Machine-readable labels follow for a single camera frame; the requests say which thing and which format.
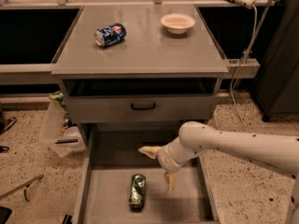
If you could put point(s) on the clear plastic side bin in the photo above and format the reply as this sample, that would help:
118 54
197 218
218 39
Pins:
58 131

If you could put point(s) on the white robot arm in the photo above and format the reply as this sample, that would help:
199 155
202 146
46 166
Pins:
278 153

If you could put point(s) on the crushed green soda can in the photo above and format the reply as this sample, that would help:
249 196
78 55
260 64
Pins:
137 191

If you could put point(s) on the grey drawer cabinet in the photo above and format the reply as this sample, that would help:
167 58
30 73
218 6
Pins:
147 51

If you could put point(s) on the top grey drawer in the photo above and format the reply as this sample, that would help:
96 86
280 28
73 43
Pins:
110 100

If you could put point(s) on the open middle grey drawer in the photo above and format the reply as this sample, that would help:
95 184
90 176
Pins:
113 158

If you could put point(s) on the black drawer handle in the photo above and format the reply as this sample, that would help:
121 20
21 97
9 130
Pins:
143 107

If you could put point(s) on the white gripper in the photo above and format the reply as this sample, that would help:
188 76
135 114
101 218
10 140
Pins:
165 160

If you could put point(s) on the white paper bowl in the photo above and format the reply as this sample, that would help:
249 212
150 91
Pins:
177 24

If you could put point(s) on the dark cabinet at right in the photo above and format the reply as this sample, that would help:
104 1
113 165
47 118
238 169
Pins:
276 87

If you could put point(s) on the metal rod on floor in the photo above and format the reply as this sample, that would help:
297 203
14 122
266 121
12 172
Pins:
25 186

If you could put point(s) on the blue soda can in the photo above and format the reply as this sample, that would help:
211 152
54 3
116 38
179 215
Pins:
110 35

